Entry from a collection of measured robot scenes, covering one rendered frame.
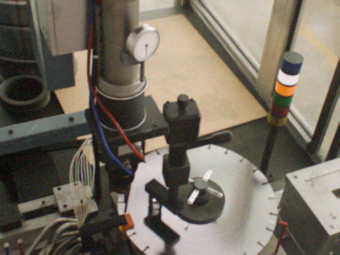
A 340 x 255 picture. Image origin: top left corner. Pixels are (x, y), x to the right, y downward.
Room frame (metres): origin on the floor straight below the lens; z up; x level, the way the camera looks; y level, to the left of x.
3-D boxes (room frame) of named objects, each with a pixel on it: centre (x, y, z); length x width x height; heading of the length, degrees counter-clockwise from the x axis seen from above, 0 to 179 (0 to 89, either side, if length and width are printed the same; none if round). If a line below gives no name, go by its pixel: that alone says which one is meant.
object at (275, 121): (0.95, -0.17, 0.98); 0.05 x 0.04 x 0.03; 31
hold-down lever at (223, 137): (0.62, 0.00, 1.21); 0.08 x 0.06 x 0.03; 121
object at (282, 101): (0.95, -0.17, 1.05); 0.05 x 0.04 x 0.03; 31
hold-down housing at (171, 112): (0.63, 0.04, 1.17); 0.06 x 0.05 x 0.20; 112
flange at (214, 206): (0.69, -0.01, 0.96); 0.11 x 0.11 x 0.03
